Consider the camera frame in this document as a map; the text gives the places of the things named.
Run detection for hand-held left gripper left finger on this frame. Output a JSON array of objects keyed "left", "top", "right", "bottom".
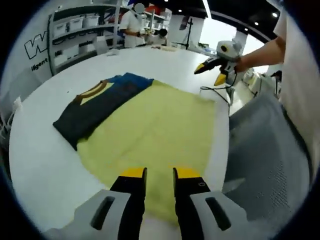
[{"left": 72, "top": 166, "right": 148, "bottom": 240}]

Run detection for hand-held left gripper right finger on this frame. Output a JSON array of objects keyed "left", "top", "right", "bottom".
[{"left": 172, "top": 166, "right": 251, "bottom": 240}]

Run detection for yellow blue grey garment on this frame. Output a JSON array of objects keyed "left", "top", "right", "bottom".
[{"left": 52, "top": 72, "right": 217, "bottom": 227}]

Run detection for beige garment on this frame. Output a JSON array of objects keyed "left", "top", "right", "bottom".
[{"left": 151, "top": 44, "right": 177, "bottom": 53}]

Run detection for person's right hand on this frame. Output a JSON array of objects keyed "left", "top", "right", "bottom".
[{"left": 233, "top": 54, "right": 254, "bottom": 75}]

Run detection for black tripod stand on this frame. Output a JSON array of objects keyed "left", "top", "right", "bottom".
[{"left": 179, "top": 16, "right": 195, "bottom": 50}]

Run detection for round ceiling spotlights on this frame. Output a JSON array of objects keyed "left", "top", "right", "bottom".
[{"left": 243, "top": 11, "right": 278, "bottom": 32}]

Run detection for metal storage shelf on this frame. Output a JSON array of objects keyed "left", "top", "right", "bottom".
[
  {"left": 48, "top": 6, "right": 126, "bottom": 76},
  {"left": 142, "top": 9, "right": 173, "bottom": 46}
]

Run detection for person's white shirt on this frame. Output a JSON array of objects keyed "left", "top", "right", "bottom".
[{"left": 273, "top": 9, "right": 318, "bottom": 176}]

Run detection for grey mesh chair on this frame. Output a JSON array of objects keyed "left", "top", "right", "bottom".
[{"left": 222, "top": 93, "right": 313, "bottom": 226}]

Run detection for white storage bin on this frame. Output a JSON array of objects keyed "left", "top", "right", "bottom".
[
  {"left": 68, "top": 17, "right": 85, "bottom": 31},
  {"left": 83, "top": 14, "right": 101, "bottom": 28},
  {"left": 53, "top": 21, "right": 68, "bottom": 35}
]

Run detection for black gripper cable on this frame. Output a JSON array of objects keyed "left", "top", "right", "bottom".
[{"left": 199, "top": 71, "right": 238, "bottom": 107}]

